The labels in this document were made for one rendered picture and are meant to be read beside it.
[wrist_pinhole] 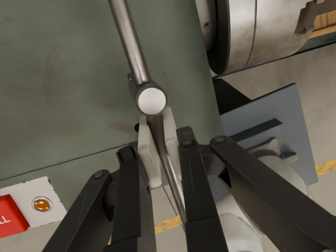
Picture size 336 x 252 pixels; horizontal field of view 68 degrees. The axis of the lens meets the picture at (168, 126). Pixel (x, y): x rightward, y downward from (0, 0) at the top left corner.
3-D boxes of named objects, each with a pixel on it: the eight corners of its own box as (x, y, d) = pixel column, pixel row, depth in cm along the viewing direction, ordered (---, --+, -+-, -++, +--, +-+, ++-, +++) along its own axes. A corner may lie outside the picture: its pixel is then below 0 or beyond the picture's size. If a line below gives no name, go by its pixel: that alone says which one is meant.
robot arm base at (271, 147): (298, 172, 91) (307, 181, 86) (241, 194, 93) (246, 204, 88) (287, 131, 85) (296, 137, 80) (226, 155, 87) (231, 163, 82)
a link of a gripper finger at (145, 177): (149, 197, 14) (100, 211, 15) (148, 155, 19) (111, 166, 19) (141, 176, 14) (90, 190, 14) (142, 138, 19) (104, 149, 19)
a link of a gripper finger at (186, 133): (182, 164, 14) (234, 149, 14) (174, 128, 18) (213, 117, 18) (188, 185, 14) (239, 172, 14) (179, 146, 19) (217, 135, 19)
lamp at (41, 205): (40, 209, 36) (37, 213, 35) (33, 198, 35) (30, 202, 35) (53, 206, 36) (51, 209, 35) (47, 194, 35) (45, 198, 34)
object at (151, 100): (122, 71, 27) (131, 91, 16) (141, 65, 27) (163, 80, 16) (128, 90, 27) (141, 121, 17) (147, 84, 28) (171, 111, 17)
